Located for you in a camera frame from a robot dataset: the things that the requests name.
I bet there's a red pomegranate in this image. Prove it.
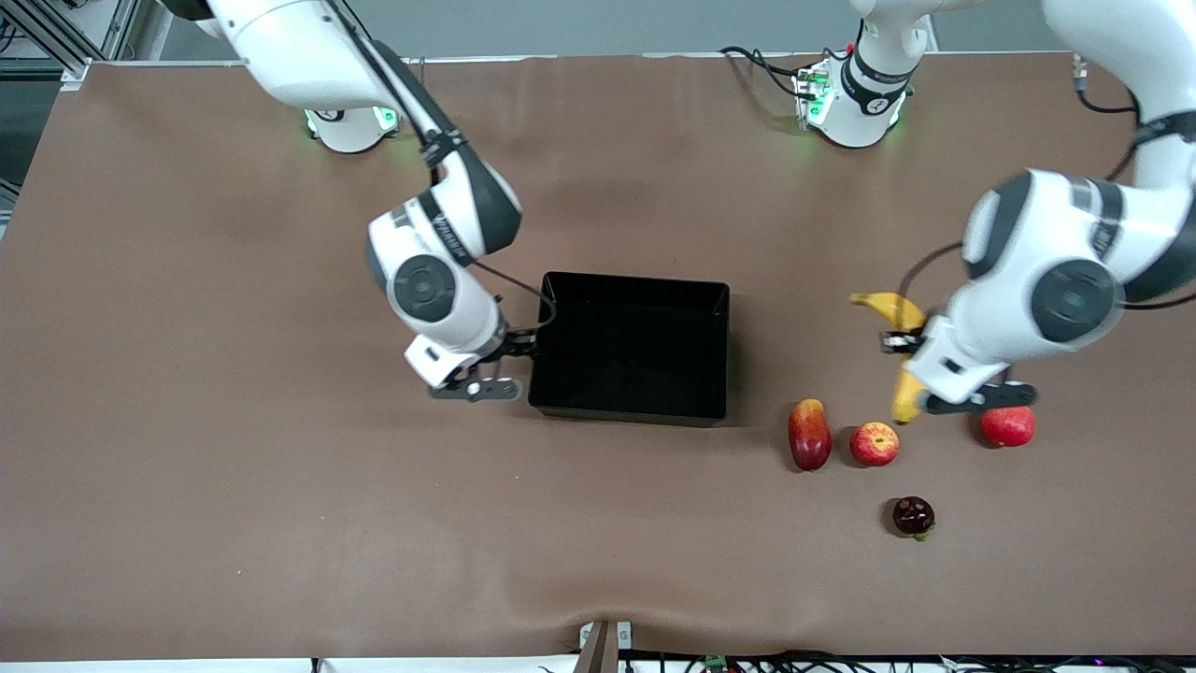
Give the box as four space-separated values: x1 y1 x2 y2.
979 405 1037 449

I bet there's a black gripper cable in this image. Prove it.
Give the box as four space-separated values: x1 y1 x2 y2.
472 262 559 335
898 241 965 302

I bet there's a yellow banana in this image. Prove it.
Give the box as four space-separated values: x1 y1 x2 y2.
848 292 931 426

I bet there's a red yellow apple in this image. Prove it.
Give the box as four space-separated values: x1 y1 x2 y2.
849 422 901 467

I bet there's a dark purple mangosteen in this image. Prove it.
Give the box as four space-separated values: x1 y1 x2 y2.
891 496 937 541

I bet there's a red yellow mango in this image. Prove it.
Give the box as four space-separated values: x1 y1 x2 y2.
788 398 833 472

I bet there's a brown table cover mat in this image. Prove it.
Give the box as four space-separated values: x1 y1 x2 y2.
0 51 1196 661

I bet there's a black plastic tray box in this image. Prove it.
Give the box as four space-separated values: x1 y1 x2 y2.
526 270 732 428

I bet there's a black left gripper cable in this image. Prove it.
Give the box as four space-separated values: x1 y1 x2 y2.
898 241 965 302

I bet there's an aluminium frame profile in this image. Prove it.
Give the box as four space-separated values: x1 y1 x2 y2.
0 0 164 87

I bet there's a black left base cable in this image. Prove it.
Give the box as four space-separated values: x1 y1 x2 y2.
718 45 819 100

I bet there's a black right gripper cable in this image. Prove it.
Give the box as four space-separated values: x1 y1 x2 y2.
472 262 559 335

